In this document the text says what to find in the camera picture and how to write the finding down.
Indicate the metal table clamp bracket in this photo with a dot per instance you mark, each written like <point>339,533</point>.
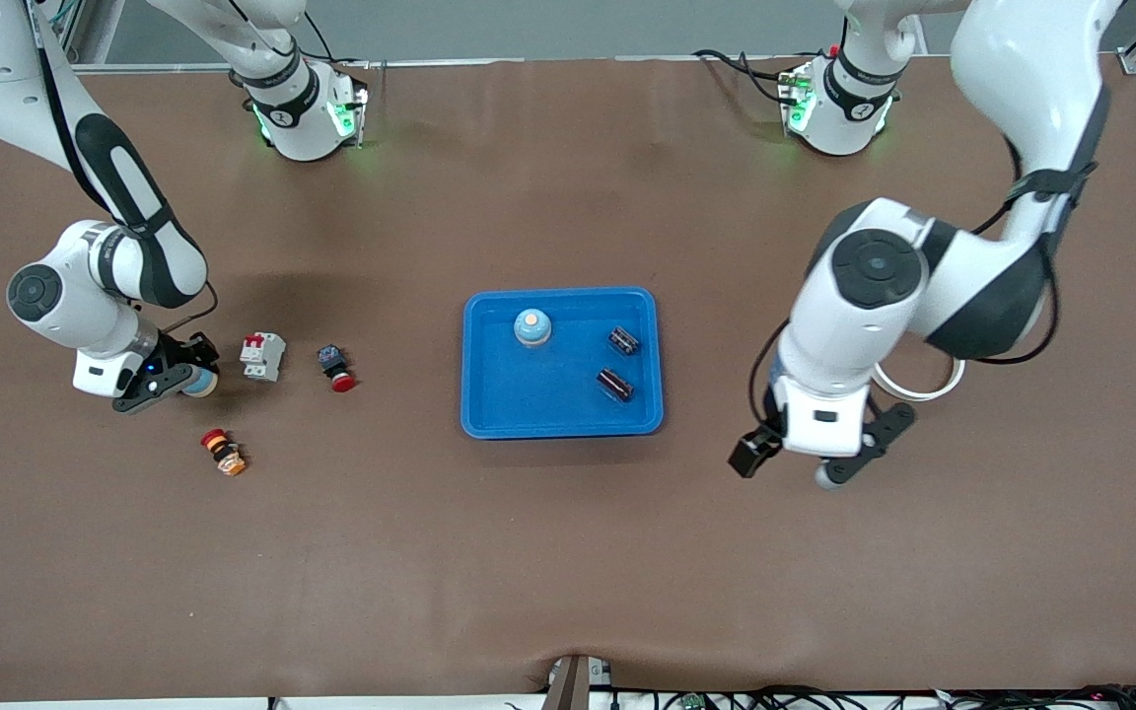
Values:
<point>578,685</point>

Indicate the brown table mat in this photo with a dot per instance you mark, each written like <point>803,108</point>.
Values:
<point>568,572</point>

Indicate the blue plastic tray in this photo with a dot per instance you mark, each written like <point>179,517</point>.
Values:
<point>568,409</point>

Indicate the red yellow emergency stop button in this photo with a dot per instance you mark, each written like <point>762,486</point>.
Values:
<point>223,452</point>

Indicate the white curved plastic clamp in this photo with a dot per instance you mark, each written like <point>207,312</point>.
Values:
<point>923,395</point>

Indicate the white circuit breaker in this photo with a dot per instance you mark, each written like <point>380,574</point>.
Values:
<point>262,357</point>

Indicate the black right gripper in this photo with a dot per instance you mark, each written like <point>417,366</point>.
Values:
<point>177,349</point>

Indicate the large black electrolytic capacitor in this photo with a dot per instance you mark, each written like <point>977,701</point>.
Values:
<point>614,385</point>

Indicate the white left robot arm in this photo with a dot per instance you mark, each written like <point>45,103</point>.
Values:
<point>1022,59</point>

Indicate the small black electrolytic capacitor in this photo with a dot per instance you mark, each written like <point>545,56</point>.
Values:
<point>624,341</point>

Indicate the blue call bell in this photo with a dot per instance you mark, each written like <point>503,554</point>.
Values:
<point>203,385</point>
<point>532,328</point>

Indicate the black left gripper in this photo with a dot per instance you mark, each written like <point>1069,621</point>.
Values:
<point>754,450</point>

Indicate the black red mushroom push button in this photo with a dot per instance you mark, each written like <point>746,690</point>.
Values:
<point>333,363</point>

